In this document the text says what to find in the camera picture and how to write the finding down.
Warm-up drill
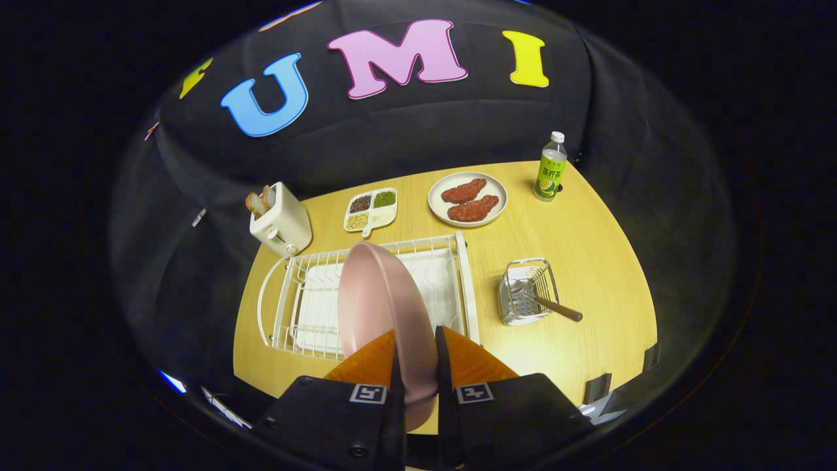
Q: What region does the white plate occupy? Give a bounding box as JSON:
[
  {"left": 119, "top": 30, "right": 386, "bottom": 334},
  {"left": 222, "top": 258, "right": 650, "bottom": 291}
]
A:
[{"left": 428, "top": 171, "right": 509, "bottom": 228}]

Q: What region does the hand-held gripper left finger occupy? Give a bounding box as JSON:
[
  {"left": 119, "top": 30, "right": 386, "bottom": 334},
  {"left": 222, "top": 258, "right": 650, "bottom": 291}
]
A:
[{"left": 252, "top": 329, "right": 407, "bottom": 471}]

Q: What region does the wooden handle spoon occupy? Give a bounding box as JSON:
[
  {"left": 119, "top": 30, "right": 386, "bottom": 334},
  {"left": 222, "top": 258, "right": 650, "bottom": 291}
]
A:
[{"left": 510, "top": 280, "right": 584, "bottom": 323}]

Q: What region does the white divided grain dish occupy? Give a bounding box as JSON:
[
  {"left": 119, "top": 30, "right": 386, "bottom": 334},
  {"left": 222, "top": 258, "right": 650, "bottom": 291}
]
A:
[{"left": 343, "top": 188, "right": 399, "bottom": 238}]

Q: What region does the red meat piece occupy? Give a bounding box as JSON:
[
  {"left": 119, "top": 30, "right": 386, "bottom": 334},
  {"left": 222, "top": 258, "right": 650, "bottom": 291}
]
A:
[
  {"left": 447, "top": 195, "right": 500, "bottom": 222},
  {"left": 441, "top": 178, "right": 488, "bottom": 204}
]

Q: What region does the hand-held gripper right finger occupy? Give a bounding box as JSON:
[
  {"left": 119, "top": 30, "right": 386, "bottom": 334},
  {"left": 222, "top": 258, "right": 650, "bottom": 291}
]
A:
[{"left": 434, "top": 325, "right": 594, "bottom": 471}]

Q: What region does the white wire dish rack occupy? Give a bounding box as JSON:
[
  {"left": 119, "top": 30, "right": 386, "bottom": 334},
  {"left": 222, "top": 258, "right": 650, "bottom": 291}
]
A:
[{"left": 257, "top": 230, "right": 481, "bottom": 362}]

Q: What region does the green label drink bottle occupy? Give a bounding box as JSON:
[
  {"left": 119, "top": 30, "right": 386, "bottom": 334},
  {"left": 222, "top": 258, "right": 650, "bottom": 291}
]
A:
[{"left": 534, "top": 131, "right": 568, "bottom": 203}]

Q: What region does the metal wire basket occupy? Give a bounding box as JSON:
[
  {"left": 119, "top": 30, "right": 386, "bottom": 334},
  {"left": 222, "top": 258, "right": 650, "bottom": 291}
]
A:
[{"left": 498, "top": 258, "right": 560, "bottom": 327}]

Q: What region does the pink plate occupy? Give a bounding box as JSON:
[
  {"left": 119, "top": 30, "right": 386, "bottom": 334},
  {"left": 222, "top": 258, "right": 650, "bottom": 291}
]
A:
[{"left": 337, "top": 241, "right": 440, "bottom": 434}]

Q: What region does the white toaster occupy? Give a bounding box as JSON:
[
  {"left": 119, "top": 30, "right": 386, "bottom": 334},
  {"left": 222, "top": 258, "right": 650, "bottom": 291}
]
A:
[{"left": 249, "top": 182, "right": 313, "bottom": 258}]

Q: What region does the black backdrop cloth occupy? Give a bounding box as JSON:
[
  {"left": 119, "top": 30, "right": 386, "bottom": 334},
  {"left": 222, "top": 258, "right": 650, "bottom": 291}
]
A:
[{"left": 108, "top": 0, "right": 736, "bottom": 393}]

